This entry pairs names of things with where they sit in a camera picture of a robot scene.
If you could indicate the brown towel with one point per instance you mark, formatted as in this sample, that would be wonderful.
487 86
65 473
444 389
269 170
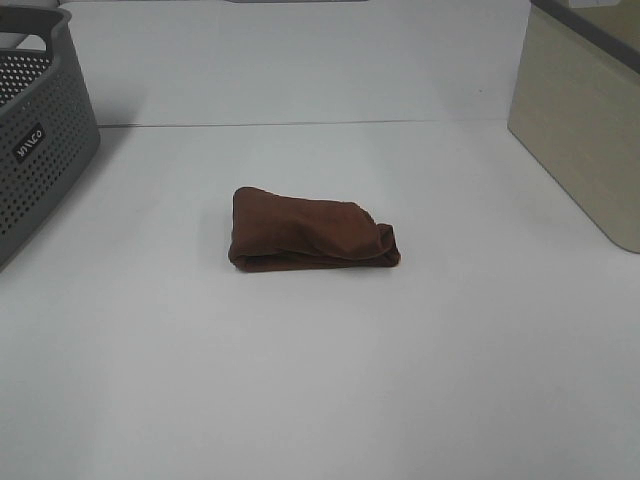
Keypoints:
271 232

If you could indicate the beige storage box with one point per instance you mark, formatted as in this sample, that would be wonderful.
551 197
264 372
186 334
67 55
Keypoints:
575 107

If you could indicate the grey perforated plastic basket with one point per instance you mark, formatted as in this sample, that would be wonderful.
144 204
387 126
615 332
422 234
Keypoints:
49 132

